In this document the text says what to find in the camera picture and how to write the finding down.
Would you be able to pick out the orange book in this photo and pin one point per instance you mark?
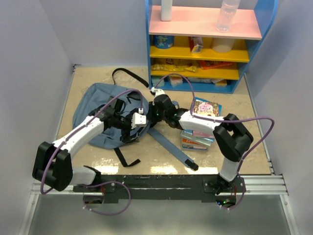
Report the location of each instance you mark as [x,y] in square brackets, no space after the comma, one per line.
[188,144]

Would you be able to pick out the red snack packet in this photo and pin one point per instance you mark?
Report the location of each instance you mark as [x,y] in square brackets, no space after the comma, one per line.
[206,65]

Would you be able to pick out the blue round tin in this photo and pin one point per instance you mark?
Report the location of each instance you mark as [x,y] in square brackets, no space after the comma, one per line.
[163,41]

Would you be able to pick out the white tissue pack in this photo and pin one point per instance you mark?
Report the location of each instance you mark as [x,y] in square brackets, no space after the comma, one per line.
[175,80]

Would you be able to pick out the red white carton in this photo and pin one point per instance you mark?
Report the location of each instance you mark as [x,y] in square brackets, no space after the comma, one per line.
[195,44]

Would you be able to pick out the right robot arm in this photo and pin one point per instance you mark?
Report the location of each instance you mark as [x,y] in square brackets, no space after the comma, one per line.
[232,137]

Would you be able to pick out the clear plastic bottle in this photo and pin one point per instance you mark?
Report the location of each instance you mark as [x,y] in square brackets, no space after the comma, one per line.
[226,15]

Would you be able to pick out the pink cover book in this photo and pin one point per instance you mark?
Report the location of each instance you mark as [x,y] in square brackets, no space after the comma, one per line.
[207,108]

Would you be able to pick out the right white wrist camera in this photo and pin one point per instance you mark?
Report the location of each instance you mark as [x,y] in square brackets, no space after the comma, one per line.
[156,92]

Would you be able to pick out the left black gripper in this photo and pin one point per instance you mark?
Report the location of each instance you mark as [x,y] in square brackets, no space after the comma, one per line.
[127,138]

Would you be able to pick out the teal tissue pack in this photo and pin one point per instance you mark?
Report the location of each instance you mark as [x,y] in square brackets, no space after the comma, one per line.
[157,79]

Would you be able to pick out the white round container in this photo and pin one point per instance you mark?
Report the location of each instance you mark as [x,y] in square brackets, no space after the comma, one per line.
[222,45]

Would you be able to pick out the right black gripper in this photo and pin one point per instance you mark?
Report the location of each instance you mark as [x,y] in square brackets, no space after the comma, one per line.
[150,115]

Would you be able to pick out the teal book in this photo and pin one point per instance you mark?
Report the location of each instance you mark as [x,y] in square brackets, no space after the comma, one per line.
[188,134]

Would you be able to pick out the blue shelf unit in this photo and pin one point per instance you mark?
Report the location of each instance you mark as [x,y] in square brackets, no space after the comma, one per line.
[191,54]

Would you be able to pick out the yellow sponge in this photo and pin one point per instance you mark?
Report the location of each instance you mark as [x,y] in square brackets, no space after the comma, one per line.
[222,83]

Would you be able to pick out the blue student backpack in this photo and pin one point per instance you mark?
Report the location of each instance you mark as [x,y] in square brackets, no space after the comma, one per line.
[100,94]

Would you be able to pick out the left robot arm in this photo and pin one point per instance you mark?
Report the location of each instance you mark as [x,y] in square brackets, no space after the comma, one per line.
[53,163]

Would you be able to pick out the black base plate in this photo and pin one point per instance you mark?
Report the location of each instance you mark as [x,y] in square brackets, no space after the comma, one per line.
[204,188]

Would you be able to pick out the yellow snack bag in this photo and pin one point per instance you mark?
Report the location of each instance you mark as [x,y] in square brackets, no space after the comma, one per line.
[173,65]

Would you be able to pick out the white bottle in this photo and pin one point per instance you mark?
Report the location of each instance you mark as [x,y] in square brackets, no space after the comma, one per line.
[166,10]

